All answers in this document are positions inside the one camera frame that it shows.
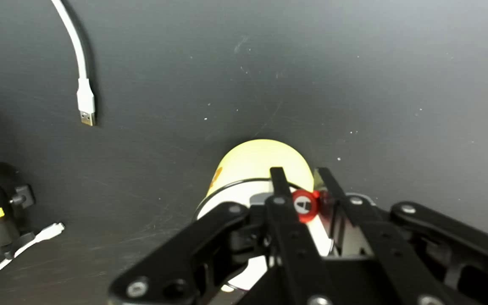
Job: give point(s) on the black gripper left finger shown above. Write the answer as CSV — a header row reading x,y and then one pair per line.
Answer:
x,y
292,254

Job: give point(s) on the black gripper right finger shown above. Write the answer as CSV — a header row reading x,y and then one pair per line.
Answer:
x,y
380,247

